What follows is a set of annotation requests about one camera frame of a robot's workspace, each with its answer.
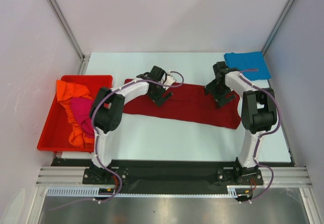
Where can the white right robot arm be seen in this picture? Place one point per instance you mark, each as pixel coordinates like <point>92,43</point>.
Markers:
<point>258,111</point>

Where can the aluminium frame rail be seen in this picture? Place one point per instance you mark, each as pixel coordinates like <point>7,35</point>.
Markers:
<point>284,177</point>

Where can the dark red t shirt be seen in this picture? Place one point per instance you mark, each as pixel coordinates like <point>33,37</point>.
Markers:
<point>189,103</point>

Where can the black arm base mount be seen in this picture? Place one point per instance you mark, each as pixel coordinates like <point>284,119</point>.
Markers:
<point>100,176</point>

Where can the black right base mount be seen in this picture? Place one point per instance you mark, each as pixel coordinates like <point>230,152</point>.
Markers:
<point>235,176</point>

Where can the orange t shirt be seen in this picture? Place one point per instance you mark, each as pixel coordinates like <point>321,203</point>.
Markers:
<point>65,91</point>

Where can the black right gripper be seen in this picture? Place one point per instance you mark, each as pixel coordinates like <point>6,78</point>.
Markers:
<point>223,98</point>

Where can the left aluminium corner post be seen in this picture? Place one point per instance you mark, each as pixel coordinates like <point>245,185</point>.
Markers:
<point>66,28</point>

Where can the folded blue t shirt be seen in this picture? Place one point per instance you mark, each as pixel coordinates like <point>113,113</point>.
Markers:
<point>252,63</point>

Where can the aluminium corner post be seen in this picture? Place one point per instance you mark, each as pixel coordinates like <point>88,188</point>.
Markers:
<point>279,22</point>
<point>66,28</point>

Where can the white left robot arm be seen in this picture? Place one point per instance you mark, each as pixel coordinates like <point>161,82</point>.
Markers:
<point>107,110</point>

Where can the white slotted cable duct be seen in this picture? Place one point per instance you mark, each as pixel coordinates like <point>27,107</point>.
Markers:
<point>103,192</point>

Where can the right aluminium corner post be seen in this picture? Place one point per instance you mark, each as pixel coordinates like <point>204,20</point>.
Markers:
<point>279,22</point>

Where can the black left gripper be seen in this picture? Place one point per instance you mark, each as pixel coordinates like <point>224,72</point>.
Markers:
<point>158,100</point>

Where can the pink t shirt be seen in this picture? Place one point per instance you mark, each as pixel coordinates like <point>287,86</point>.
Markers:
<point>81,108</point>

